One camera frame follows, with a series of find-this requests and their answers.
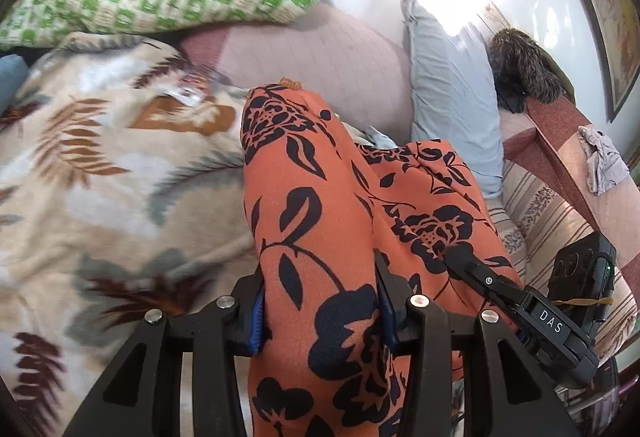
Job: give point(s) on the orange floral garment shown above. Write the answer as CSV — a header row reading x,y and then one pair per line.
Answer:
x,y
310,197

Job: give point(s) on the light blue pillow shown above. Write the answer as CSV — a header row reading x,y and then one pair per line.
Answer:
x,y
450,92

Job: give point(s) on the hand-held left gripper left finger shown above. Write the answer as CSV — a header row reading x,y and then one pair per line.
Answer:
x,y
257,317

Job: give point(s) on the striped bed sheet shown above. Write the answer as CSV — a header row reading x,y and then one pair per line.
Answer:
x,y
545,217

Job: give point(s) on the pink brown bed headboard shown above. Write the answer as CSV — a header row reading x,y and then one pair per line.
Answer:
x,y
555,137

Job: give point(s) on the dark fur trimmed jacket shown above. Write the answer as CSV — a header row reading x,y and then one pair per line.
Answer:
x,y
520,62

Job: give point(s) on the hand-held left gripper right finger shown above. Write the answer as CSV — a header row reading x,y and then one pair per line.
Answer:
x,y
386,302

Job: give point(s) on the leaf print blanket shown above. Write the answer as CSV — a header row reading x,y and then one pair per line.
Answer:
x,y
100,197

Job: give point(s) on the small plastic wrapper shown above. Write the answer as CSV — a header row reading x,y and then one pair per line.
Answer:
x,y
192,89

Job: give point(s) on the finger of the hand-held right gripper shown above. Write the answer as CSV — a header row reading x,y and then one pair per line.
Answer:
x,y
485,279

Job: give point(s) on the pink quilted cushion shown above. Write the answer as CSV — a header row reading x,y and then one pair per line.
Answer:
x,y
310,52

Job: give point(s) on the light blue small garment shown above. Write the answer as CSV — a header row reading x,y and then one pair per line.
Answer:
x,y
372,137

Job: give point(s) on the blue cloth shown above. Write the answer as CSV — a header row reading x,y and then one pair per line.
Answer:
x,y
10,79

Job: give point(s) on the grey crumpled cloth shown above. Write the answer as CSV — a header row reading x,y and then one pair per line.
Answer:
x,y
602,159

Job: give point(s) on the framed wall picture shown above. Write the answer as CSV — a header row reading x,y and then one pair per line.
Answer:
x,y
615,17

